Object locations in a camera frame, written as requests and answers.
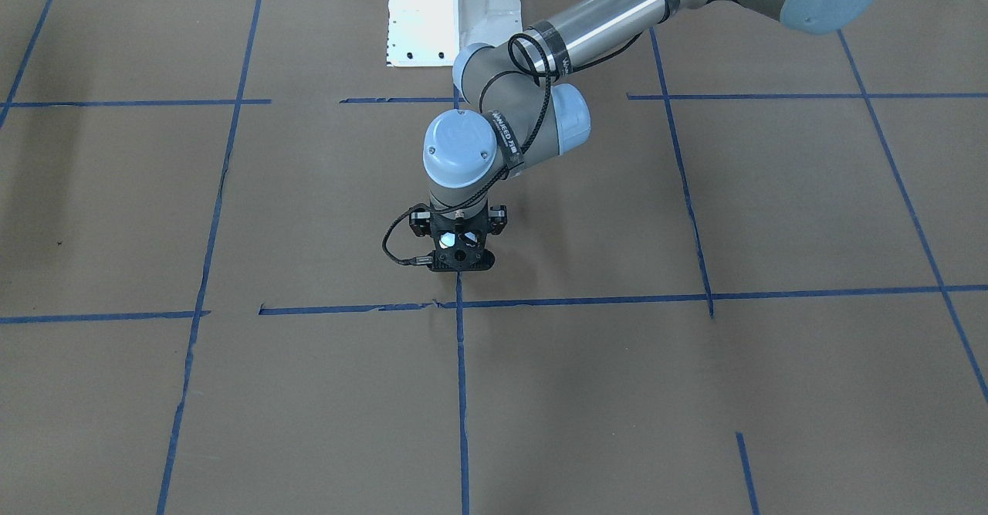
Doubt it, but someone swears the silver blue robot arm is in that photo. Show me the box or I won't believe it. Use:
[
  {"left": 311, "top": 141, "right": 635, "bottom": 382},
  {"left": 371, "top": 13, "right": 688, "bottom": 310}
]
[{"left": 392, "top": 0, "right": 874, "bottom": 273}]

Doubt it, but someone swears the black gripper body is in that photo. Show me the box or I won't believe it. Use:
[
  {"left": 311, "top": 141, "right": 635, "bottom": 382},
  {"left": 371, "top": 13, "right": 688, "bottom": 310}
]
[{"left": 409, "top": 205, "right": 508, "bottom": 273}]

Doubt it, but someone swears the blue and cream bell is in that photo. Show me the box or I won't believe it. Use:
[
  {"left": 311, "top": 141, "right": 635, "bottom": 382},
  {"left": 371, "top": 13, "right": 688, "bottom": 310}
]
[{"left": 438, "top": 232, "right": 479, "bottom": 249}]

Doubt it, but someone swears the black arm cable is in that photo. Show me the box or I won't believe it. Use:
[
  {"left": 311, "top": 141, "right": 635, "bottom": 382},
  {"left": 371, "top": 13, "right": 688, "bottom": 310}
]
[{"left": 381, "top": 30, "right": 645, "bottom": 267}]

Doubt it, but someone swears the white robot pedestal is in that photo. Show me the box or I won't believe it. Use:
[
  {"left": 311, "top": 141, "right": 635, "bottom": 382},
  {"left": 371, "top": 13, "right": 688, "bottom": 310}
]
[{"left": 386, "top": 0, "right": 522, "bottom": 68}]

